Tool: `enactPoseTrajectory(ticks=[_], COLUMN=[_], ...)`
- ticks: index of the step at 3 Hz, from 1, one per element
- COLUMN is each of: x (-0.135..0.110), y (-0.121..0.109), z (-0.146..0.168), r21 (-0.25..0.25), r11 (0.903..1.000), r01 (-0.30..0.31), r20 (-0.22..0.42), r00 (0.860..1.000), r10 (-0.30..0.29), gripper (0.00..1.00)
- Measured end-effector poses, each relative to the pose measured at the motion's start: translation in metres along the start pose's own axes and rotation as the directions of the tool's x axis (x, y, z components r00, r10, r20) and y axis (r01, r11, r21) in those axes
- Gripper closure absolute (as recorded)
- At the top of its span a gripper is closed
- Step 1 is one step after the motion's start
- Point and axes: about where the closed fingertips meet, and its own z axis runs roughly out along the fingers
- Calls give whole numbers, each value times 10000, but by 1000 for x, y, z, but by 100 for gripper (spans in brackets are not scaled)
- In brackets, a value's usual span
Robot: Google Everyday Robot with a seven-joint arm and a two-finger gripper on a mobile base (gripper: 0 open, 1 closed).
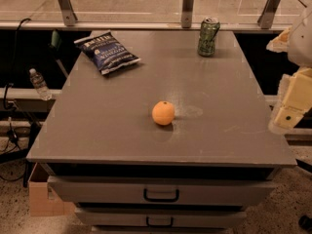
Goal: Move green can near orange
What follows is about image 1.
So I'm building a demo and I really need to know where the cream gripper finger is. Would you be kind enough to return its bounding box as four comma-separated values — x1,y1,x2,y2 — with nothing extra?
266,28,291,53
268,67,312,135

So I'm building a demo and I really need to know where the green soda can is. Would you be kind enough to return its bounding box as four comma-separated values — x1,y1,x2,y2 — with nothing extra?
197,17,220,57

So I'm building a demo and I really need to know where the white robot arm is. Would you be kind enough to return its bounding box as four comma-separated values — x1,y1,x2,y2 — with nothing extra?
266,5,312,135

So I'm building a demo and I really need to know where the orange fruit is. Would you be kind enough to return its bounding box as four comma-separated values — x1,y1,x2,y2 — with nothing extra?
152,101,175,126

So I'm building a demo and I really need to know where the blue chip bag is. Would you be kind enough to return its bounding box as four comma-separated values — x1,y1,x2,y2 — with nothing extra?
74,31,140,75

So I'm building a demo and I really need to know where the grey drawer cabinet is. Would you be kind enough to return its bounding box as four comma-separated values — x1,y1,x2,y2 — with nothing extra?
28,31,295,234

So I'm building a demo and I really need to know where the clear plastic water bottle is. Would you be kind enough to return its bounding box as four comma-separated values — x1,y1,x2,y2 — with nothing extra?
29,68,52,100

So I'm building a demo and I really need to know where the cardboard box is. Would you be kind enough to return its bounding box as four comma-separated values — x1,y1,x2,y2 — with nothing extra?
28,164,75,216

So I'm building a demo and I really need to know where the right metal railing bracket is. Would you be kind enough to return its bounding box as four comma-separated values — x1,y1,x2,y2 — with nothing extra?
257,0,281,29

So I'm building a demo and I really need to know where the metal railing bracket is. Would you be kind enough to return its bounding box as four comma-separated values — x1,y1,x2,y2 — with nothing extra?
181,0,194,28
257,0,281,29
58,0,77,26

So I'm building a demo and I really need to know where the middle metal railing bracket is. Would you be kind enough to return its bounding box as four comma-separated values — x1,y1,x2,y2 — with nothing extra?
181,0,194,28

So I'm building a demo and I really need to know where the top drawer black handle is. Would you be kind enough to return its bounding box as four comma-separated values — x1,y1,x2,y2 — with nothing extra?
143,188,179,203

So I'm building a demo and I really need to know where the drawer black handle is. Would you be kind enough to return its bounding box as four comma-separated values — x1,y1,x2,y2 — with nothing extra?
145,216,174,228
143,188,179,203

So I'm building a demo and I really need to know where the left metal railing bracket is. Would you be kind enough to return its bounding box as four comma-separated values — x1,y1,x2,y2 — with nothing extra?
58,0,77,26

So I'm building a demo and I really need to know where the black cable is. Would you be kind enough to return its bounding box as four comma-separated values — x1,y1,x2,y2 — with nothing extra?
0,17,40,182

